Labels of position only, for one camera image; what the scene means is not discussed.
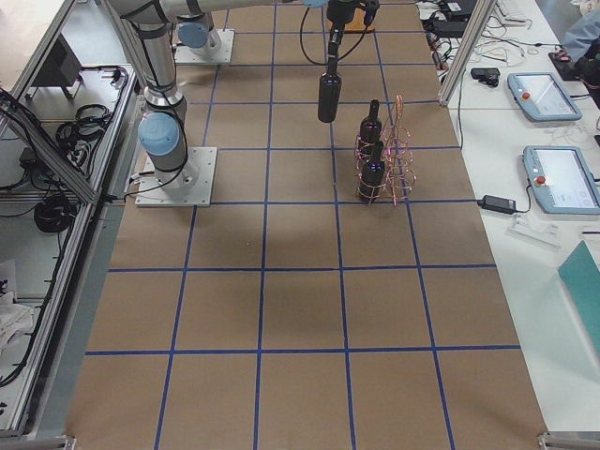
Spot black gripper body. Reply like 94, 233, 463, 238
326, 0, 379, 28

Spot dark wine bottle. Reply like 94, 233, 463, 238
359, 99, 383, 144
358, 141, 385, 203
318, 40, 342, 123

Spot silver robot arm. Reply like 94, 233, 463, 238
177, 13, 222, 56
109, 0, 380, 133

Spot teach pendant far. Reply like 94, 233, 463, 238
507, 72, 582, 122

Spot teach pendant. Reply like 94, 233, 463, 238
522, 145, 599, 216
507, 72, 582, 122

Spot black power adapter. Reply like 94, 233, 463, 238
476, 195, 517, 215

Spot teach pendant near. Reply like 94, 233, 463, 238
522, 145, 599, 216

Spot teal folder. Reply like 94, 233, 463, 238
559, 241, 599, 320

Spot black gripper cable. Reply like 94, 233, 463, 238
299, 4, 376, 67

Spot aluminium frame post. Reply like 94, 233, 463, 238
438, 0, 496, 107

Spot copper wire bottle basket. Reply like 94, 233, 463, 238
353, 95, 417, 204

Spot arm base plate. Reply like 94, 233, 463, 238
135, 147, 218, 207
174, 26, 235, 66

